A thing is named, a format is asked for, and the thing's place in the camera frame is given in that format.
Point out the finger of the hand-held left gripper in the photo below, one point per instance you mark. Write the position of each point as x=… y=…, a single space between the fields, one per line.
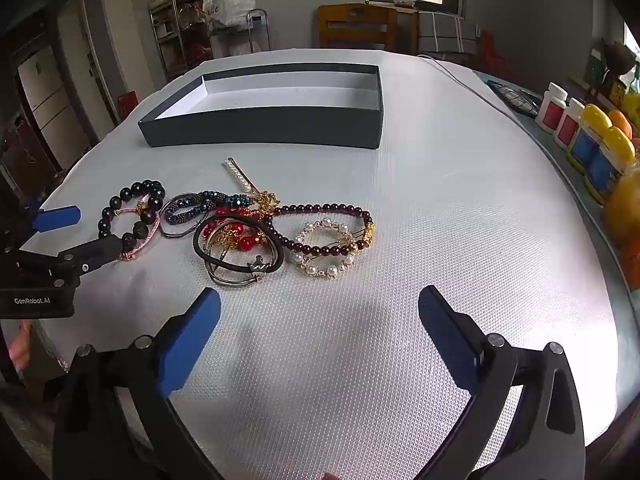
x=57 y=217
x=95 y=252

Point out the black shallow cardboard box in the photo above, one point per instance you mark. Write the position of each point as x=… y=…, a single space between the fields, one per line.
x=250 y=130

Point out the red bag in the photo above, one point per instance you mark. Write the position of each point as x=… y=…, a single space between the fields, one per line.
x=492 y=52

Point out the pearl hair pin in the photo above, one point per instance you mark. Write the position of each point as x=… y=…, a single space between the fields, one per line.
x=239 y=174

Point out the yellow bottle with blue label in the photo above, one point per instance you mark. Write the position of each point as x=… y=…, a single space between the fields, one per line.
x=607 y=170
x=587 y=142

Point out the white bottle with red label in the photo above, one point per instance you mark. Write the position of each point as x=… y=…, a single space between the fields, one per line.
x=569 y=127
x=550 y=110

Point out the white refrigerator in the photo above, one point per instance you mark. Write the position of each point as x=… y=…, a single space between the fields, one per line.
x=47 y=105

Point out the wooden chair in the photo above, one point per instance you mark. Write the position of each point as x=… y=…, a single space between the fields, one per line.
x=355 y=20

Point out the grey plaid folded cloth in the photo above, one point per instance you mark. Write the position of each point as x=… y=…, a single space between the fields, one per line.
x=445 y=30

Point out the phone with patterned case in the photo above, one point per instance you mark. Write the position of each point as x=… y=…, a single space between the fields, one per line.
x=517 y=97

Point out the red box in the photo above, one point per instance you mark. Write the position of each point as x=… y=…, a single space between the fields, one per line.
x=129 y=105

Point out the person's left hand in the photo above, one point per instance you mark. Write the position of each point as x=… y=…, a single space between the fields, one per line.
x=19 y=347

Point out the round pearl hair clip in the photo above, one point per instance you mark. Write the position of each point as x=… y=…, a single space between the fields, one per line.
x=299 y=259

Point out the silver metal bangle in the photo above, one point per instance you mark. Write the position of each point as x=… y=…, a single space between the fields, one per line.
x=220 y=280

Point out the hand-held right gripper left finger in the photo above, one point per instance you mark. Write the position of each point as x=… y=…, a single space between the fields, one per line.
x=192 y=340

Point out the white plastic bag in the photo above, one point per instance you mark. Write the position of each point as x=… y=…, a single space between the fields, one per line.
x=232 y=5

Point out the green box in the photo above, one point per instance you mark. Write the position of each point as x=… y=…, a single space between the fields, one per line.
x=595 y=67

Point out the metal shelf rack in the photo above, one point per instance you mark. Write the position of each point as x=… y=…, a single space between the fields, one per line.
x=170 y=35

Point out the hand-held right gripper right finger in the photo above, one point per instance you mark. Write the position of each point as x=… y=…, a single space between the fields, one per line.
x=445 y=335

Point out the metal trolley cart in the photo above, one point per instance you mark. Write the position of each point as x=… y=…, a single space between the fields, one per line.
x=257 y=22

